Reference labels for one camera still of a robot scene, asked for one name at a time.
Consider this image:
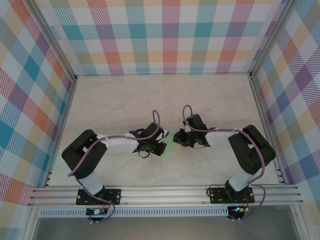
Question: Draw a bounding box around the grey metal panel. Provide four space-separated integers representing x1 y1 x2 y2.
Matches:
32 216 300 240

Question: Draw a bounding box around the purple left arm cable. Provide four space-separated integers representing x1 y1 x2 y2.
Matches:
67 109 162 225

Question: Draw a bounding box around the aluminium mounting rail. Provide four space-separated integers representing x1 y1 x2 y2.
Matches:
27 186 305 208

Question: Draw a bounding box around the light green paper sheet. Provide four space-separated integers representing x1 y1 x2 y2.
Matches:
159 128 179 165

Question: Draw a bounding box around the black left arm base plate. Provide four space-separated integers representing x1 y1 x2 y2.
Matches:
76 188 123 206

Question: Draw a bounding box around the aluminium side rail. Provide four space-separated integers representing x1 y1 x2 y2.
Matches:
43 76 79 188
249 74 286 185

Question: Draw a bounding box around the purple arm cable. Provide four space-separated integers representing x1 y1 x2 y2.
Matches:
67 109 162 225
181 104 267 222

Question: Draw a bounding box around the perforated metal cable duct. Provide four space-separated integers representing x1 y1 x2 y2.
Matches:
38 209 230 218

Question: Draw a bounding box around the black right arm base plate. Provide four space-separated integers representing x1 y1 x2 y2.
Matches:
208 186 255 205

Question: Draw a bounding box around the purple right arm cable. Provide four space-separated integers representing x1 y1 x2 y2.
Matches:
181 104 267 222

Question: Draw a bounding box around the aluminium frame post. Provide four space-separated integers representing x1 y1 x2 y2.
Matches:
27 0 78 82
21 207 41 240
291 204 307 240
249 0 295 77

